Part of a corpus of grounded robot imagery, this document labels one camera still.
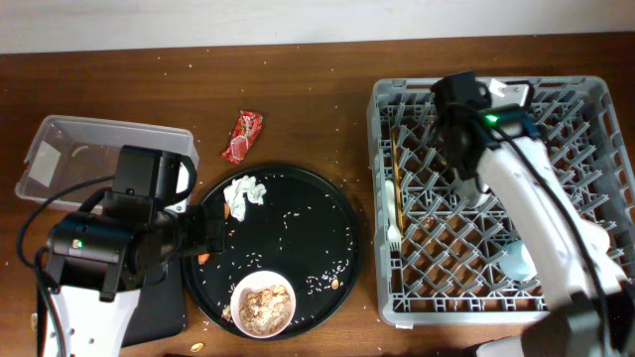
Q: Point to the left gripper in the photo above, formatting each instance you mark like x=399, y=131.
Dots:
x=197, y=218

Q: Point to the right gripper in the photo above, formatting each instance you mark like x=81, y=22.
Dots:
x=538, y=129

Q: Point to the wooden chopstick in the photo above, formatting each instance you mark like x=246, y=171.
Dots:
x=396, y=180

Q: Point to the white bowl with food scraps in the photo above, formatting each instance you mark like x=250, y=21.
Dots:
x=263, y=304

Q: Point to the red snack wrapper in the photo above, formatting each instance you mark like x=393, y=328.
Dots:
x=246, y=131

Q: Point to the white plastic fork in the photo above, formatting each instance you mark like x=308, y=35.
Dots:
x=393, y=232

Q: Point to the blue plastic cup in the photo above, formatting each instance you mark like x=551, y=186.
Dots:
x=516, y=263

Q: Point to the small white cup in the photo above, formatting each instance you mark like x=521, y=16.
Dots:
x=596, y=239

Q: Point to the grey plate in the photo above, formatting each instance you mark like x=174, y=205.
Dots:
x=476, y=192

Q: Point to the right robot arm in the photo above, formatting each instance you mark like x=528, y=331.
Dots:
x=589, y=298

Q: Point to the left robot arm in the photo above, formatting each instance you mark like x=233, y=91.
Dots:
x=92, y=270

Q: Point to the grey plastic dishwasher rack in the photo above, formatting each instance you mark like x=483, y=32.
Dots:
x=447, y=271

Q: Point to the orange carrot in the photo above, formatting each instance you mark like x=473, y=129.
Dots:
x=202, y=258

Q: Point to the crumpled white tissue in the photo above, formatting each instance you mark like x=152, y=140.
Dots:
x=242, y=191

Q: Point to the black rectangular tray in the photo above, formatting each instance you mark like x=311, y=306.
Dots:
x=159, y=307

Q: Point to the round black tray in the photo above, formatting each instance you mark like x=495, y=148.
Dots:
x=305, y=231

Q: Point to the nut on table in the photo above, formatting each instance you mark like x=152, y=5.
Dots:
x=196, y=347

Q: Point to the clear plastic bin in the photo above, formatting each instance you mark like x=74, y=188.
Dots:
x=69, y=150

